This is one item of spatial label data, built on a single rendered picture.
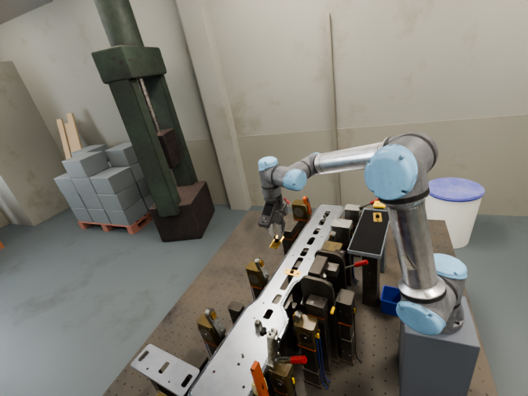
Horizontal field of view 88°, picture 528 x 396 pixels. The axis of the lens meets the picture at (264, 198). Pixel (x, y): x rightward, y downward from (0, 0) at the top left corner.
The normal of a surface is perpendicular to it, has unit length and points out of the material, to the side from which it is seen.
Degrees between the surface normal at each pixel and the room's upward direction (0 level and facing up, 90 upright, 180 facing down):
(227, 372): 0
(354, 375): 0
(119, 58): 90
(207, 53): 90
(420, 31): 90
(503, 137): 90
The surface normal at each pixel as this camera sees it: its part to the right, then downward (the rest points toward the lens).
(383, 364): -0.18, -0.88
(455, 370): -0.37, 0.48
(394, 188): -0.75, 0.30
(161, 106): -0.09, 0.44
